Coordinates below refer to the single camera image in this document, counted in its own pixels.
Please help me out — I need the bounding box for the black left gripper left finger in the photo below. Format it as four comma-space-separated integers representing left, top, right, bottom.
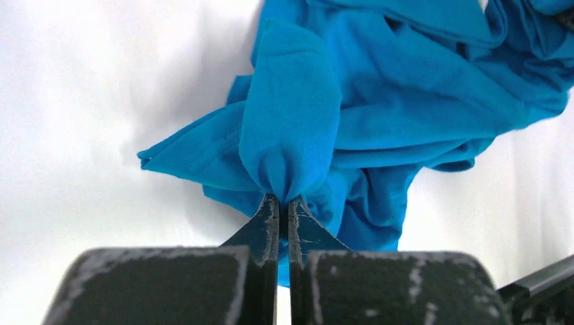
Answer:
44, 195, 280, 324

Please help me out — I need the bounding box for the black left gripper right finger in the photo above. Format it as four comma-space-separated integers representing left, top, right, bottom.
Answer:
288, 198, 511, 324

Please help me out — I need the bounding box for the blue t-shirt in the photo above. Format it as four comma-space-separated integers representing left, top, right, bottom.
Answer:
136, 0, 574, 288

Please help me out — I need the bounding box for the aluminium frame profile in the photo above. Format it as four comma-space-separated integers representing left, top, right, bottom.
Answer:
498, 255, 573, 325

